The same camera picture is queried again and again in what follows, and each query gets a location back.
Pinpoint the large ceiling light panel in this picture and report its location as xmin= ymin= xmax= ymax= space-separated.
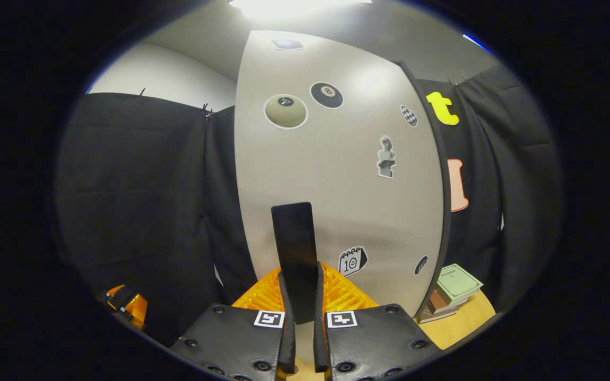
xmin=229 ymin=0 xmax=373 ymax=22

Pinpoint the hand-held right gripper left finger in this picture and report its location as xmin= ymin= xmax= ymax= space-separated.
xmin=170 ymin=267 xmax=298 ymax=381

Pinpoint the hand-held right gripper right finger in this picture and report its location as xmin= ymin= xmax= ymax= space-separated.
xmin=313 ymin=262 xmax=441 ymax=381

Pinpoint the black backdrop cloth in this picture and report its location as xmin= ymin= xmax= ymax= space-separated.
xmin=53 ymin=63 xmax=565 ymax=347

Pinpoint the white cabinet door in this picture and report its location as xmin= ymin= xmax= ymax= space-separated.
xmin=234 ymin=30 xmax=446 ymax=367

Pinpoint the green book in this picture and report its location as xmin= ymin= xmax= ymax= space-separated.
xmin=436 ymin=263 xmax=484 ymax=307

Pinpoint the brown book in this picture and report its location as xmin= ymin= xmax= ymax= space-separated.
xmin=426 ymin=289 xmax=450 ymax=316

